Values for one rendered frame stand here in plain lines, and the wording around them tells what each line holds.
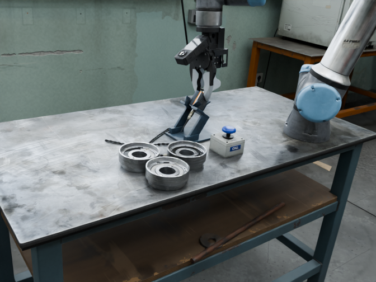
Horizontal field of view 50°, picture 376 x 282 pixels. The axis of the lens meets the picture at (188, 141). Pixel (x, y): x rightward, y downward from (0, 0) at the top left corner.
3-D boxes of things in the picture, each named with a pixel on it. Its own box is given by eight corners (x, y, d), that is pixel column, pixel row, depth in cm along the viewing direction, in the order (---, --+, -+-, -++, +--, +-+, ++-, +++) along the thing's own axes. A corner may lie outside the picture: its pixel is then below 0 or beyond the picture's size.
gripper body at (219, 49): (228, 69, 121) (230, 27, 117) (207, 71, 116) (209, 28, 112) (209, 65, 127) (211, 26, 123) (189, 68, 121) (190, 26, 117)
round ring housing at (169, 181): (190, 192, 95) (192, 177, 93) (145, 192, 93) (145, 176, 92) (186, 171, 104) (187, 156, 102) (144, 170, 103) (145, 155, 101)
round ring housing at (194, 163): (203, 154, 114) (204, 141, 112) (207, 172, 104) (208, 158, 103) (165, 153, 113) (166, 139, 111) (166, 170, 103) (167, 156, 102)
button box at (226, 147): (225, 158, 113) (227, 142, 111) (208, 148, 118) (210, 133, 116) (245, 153, 117) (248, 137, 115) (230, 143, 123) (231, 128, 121)
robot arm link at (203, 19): (209, 11, 110) (188, 10, 116) (208, 29, 112) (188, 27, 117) (228, 11, 115) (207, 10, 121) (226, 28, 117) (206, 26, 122)
